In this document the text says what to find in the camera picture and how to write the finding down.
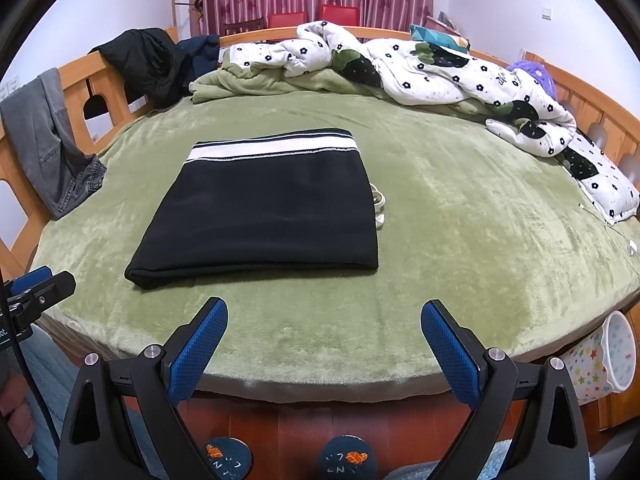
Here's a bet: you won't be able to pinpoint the star patterned wastebasket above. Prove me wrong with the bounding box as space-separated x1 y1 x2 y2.
557 310 637 403

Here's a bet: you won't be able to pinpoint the grey jeans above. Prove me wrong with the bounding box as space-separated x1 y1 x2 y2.
0 67 108 220

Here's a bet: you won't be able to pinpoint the wooden coat rack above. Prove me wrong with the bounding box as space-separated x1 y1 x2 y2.
171 0 206 43

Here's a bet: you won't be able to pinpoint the black cable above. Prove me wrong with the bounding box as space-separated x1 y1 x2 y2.
0 260 61 461

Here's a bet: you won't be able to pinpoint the person's left hand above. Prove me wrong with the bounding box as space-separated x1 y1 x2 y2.
0 372 37 458

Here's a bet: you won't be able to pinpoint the navy garment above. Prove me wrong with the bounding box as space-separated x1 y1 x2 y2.
175 34 223 96

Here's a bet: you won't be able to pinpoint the teal patterned pillow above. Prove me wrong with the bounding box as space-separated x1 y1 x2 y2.
410 24 471 53

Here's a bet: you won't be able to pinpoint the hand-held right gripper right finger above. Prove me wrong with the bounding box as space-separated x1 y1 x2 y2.
420 299 593 480

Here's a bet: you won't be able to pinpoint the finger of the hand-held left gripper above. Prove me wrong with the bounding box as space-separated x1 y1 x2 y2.
10 266 54 296
7 271 77 322

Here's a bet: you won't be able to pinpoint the white floral pillow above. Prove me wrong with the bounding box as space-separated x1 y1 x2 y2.
555 132 640 223

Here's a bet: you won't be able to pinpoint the red chair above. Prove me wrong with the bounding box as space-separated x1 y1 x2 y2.
267 11 308 29
319 4 361 27

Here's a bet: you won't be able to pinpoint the green plush bed sheet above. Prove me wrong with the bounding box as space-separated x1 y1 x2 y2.
30 77 640 406

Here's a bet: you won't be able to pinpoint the brown wooden chair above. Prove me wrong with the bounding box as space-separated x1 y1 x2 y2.
222 17 268 37

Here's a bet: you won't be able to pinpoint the black jacket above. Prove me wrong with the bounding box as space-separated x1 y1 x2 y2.
89 27 193 110

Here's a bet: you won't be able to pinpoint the white floral quilt green lining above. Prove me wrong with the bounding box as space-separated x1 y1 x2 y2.
189 20 578 158

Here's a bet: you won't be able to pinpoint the black pants with white stripes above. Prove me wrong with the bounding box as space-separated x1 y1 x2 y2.
125 127 387 291

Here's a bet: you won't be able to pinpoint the navy slipper with orange leaf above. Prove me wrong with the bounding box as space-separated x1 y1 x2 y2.
201 435 254 480
317 435 379 480

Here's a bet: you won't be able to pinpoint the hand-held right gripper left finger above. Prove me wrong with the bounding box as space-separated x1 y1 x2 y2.
57 296 230 480

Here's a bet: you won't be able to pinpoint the white earphone cable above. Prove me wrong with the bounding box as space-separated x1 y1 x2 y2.
577 202 640 276

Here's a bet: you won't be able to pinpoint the person's light blue trousers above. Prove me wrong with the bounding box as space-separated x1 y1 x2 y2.
15 327 516 480

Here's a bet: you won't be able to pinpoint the purple plush toy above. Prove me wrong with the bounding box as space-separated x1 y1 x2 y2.
505 59 557 101

